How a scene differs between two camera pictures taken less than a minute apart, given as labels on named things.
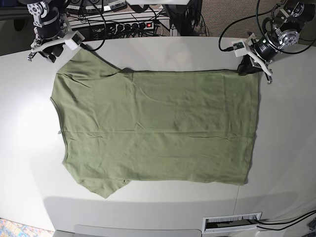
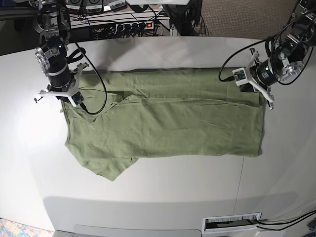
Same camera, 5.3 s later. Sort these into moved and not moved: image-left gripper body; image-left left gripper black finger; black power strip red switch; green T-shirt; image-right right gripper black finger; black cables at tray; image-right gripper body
Moved: image-right gripper body; image-left left gripper black finger; image-left gripper body; image-right right gripper black finger; green T-shirt
Not moved: black power strip red switch; black cables at tray
